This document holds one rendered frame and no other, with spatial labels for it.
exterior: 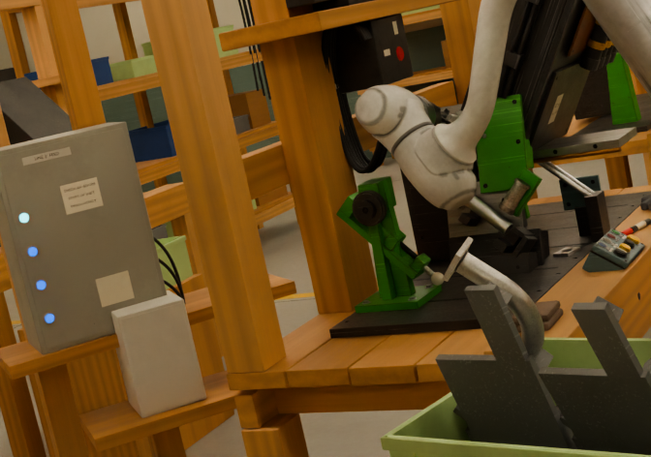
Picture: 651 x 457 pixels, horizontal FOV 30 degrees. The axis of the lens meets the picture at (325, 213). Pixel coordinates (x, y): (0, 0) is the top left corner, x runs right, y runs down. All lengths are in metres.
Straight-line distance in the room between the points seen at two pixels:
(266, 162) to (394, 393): 0.60
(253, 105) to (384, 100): 7.08
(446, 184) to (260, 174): 0.47
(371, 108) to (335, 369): 0.50
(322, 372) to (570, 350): 0.58
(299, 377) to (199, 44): 0.66
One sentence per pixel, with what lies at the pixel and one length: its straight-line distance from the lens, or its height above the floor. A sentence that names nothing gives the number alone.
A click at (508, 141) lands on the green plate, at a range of 2.73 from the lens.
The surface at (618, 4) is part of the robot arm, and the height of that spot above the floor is 1.45.
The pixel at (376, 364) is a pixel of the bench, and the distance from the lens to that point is 2.28.
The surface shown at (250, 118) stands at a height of 0.93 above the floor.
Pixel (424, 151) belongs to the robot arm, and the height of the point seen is 1.24.
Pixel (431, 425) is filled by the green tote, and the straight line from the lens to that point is 1.73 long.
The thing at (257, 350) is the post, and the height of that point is 0.93.
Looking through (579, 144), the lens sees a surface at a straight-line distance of 2.80.
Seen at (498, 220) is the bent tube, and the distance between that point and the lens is 2.70.
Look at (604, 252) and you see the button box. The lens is 2.56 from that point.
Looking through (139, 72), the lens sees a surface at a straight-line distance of 8.22.
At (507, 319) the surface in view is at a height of 1.10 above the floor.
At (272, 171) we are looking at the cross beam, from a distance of 2.65.
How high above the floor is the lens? 1.51
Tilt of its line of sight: 9 degrees down
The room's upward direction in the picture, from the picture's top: 12 degrees counter-clockwise
